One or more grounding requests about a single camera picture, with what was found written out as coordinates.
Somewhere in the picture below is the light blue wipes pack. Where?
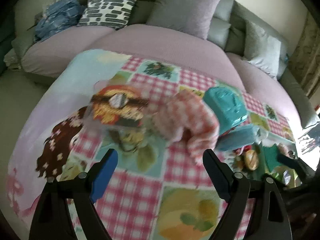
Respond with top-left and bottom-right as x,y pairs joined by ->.
215,124 -> 259,151

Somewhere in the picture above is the clear acrylic box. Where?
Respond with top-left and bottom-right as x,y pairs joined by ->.
83,80 -> 149,133

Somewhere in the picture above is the pink white fluffy towel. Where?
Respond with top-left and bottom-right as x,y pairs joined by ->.
152,89 -> 220,166

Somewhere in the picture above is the green yellow scrub sponge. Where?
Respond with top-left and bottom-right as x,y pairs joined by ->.
259,144 -> 282,172

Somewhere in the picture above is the teal plastic toy box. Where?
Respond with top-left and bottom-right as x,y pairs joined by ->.
203,86 -> 248,135

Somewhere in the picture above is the patterned curtain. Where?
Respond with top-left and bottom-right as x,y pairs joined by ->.
287,13 -> 320,98

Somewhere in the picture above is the light grey pillow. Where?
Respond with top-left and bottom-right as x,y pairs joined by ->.
243,21 -> 288,80

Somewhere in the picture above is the checkered picture tablecloth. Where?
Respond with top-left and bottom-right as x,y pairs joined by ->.
4,48 -> 298,240

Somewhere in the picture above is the lilac sofa seat cover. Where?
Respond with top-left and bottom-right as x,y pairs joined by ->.
22,24 -> 302,137

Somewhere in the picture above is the grey sofa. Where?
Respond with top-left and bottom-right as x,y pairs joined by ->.
11,0 -> 319,130

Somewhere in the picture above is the blue crumpled clothing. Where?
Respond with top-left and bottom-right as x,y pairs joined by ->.
34,0 -> 85,42

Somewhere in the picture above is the purple grey pillow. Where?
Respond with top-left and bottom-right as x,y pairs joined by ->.
146,0 -> 220,40

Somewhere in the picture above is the black white patterned pillow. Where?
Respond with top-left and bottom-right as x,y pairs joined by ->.
77,0 -> 137,30

